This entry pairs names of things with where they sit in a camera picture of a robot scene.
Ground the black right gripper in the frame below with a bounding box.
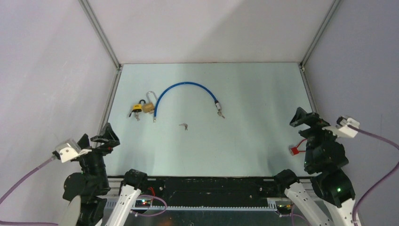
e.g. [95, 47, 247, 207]
[288, 106, 343, 169]

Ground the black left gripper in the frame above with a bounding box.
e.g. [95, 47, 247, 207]
[78, 121, 120, 190]

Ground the brass padlock silver shackle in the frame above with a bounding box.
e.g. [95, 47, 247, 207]
[142, 91, 158, 114]

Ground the silver key bunch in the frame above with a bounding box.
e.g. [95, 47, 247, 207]
[179, 123, 188, 130]

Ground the blue cable lock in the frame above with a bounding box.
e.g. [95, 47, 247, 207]
[152, 81, 223, 123]

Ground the yellow padlock black shackle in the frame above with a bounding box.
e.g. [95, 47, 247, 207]
[131, 99, 146, 113]

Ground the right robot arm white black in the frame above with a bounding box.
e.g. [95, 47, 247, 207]
[273, 107, 361, 226]

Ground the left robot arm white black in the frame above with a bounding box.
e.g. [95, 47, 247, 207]
[59, 123, 149, 226]

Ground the red wire loop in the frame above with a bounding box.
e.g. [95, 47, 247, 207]
[288, 138, 308, 157]

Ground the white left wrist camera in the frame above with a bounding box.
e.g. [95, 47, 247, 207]
[52, 139, 92, 163]

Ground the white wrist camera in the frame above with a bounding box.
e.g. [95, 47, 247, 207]
[52, 139, 92, 163]
[322, 115, 360, 138]

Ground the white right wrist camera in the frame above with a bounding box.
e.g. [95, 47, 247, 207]
[322, 115, 360, 138]

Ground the grey slotted cable duct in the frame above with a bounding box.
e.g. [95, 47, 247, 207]
[104, 199, 278, 211]

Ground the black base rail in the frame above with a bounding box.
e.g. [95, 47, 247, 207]
[121, 177, 288, 207]

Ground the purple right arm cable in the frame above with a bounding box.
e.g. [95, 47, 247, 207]
[347, 124, 399, 226]

